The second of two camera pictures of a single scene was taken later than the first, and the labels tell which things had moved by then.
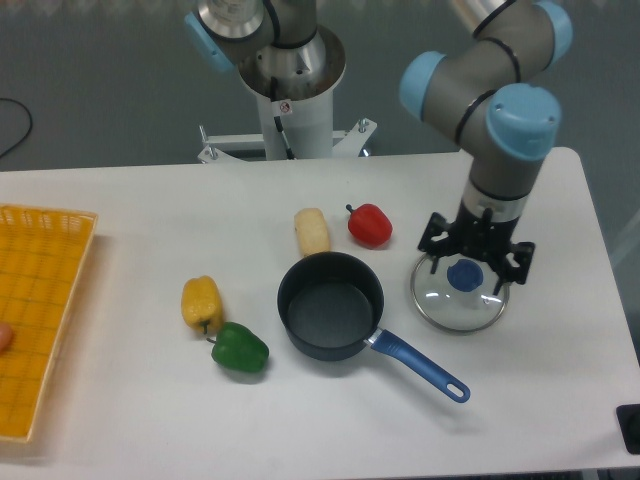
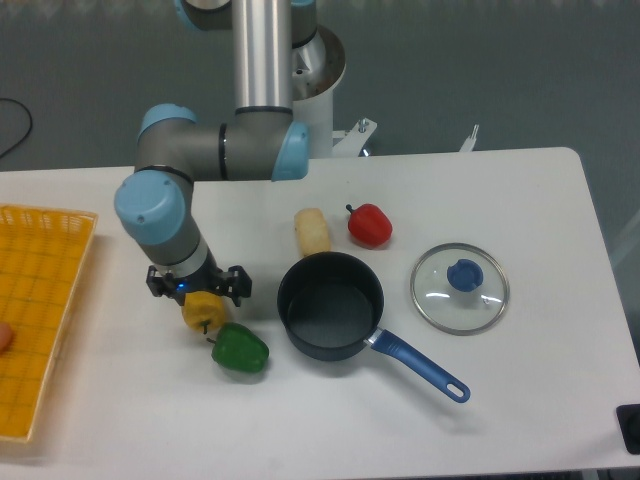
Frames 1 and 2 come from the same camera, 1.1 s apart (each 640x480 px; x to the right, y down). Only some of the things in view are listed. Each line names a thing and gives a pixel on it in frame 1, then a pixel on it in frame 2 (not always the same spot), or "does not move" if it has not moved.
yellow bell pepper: x=202 y=303 does not move
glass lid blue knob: x=460 y=297 does not move
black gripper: x=480 y=237 to x=237 y=284
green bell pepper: x=239 y=348 does not move
